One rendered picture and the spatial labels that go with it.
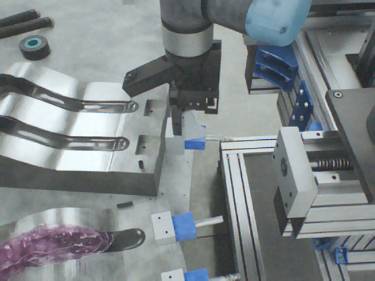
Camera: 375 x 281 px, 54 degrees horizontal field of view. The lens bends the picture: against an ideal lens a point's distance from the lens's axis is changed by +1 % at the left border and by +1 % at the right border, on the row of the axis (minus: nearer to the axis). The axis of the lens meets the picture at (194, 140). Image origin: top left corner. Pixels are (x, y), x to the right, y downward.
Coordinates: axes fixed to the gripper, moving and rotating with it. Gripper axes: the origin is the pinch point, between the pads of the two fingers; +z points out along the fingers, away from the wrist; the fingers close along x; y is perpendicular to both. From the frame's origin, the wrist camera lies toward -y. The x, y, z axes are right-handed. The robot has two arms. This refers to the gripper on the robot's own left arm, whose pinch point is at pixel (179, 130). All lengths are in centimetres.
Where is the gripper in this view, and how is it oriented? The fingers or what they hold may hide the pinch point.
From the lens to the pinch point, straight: 70.0
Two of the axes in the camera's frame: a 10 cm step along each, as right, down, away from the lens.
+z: 0.0, 6.3, 7.8
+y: 10.0, 0.4, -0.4
